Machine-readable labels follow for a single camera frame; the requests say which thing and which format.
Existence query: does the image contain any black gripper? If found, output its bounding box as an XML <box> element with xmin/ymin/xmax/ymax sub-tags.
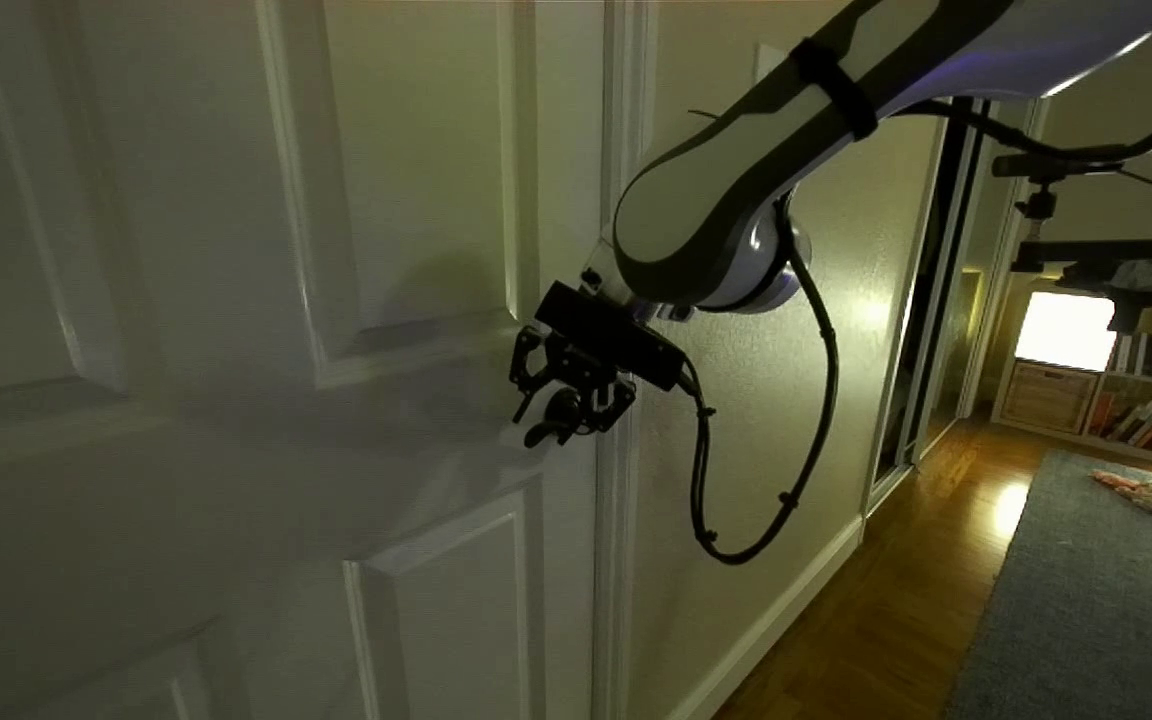
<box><xmin>507</xmin><ymin>286</ymin><xmax>685</xmax><ymax>434</ymax></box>

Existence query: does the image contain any white panel door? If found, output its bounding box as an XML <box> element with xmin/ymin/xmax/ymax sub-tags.
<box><xmin>0</xmin><ymin>0</ymin><xmax>608</xmax><ymax>720</ymax></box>

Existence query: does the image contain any black lever door handle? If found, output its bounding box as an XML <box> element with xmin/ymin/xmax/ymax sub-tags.
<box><xmin>523</xmin><ymin>419</ymin><xmax>580</xmax><ymax>447</ymax></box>

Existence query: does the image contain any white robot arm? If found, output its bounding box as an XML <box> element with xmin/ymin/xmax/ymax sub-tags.
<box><xmin>507</xmin><ymin>0</ymin><xmax>1152</xmax><ymax>447</ymax></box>

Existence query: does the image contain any dark sliding closet door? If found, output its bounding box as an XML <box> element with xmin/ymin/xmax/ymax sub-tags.
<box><xmin>874</xmin><ymin>102</ymin><xmax>985</xmax><ymax>481</ymax></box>

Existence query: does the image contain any white baseboard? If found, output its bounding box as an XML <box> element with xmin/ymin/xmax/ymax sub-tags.
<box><xmin>663</xmin><ymin>515</ymin><xmax>862</xmax><ymax>720</ymax></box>

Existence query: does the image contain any grey carpet rug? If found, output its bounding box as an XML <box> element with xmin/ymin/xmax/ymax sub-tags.
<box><xmin>945</xmin><ymin>454</ymin><xmax>1152</xmax><ymax>720</ymax></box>

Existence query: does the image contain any wooden bookshelf with books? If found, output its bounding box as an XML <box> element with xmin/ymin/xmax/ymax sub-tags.
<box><xmin>992</xmin><ymin>286</ymin><xmax>1152</xmax><ymax>461</ymax></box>

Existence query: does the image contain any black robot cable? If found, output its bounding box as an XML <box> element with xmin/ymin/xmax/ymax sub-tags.
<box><xmin>681</xmin><ymin>231</ymin><xmax>843</xmax><ymax>568</ymax></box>

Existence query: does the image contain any white door frame trim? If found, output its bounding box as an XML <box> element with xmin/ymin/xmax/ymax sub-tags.
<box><xmin>596</xmin><ymin>0</ymin><xmax>656</xmax><ymax>720</ymax></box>

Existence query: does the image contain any white wall light switch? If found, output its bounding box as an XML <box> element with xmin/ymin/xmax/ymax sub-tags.
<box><xmin>753</xmin><ymin>46</ymin><xmax>785</xmax><ymax>82</ymax></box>

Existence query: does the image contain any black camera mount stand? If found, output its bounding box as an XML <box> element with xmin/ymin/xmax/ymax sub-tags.
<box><xmin>986</xmin><ymin>57</ymin><xmax>1152</xmax><ymax>336</ymax></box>

